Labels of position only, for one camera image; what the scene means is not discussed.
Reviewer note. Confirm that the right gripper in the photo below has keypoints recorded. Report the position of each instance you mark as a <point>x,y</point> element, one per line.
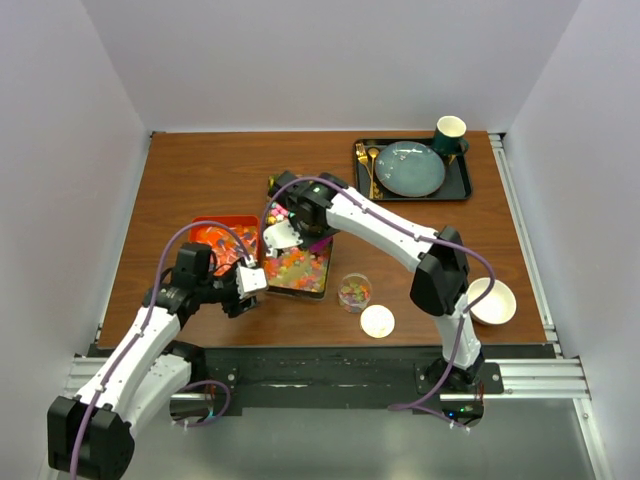
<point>307,240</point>

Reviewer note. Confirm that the black serving tray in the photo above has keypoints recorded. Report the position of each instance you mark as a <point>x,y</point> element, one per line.
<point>456,187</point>

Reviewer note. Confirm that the gold jar lid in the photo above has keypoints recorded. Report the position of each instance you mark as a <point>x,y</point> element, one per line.
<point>377,321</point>

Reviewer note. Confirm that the purple plastic scoop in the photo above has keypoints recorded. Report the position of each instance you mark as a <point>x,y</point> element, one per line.
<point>320,245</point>

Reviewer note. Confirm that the gold fork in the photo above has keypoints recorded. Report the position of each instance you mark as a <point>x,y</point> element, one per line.
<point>366,161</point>

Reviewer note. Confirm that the orange candy box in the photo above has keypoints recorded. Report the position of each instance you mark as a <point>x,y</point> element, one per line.
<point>225,249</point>

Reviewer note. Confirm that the gold spoon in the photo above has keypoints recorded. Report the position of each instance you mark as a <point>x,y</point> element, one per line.
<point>373,165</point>

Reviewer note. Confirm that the white paper bowl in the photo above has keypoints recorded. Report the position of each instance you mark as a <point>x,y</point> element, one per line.
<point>497,308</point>

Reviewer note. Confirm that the aluminium frame rail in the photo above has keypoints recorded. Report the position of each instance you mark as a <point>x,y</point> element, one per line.
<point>521,378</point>

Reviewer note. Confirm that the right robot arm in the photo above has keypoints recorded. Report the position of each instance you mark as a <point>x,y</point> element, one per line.
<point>323,206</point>

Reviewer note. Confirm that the candy tin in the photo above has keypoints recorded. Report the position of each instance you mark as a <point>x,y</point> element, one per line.
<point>299,273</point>
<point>276,210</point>

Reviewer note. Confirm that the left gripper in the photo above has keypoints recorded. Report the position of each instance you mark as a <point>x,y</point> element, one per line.
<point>234,307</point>

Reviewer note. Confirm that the blue ceramic plate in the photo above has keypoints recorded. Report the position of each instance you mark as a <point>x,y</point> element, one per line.
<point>409,169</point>

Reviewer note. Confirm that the clear plastic jar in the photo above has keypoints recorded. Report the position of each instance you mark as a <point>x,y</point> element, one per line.
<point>354,292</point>

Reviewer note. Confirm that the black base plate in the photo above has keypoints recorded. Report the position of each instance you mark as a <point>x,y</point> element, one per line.
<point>313,377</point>

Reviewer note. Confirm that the dark green cup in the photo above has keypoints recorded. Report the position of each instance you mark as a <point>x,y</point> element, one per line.
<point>448,138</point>

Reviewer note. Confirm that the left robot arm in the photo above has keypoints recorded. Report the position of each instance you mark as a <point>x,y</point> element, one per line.
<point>92,433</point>

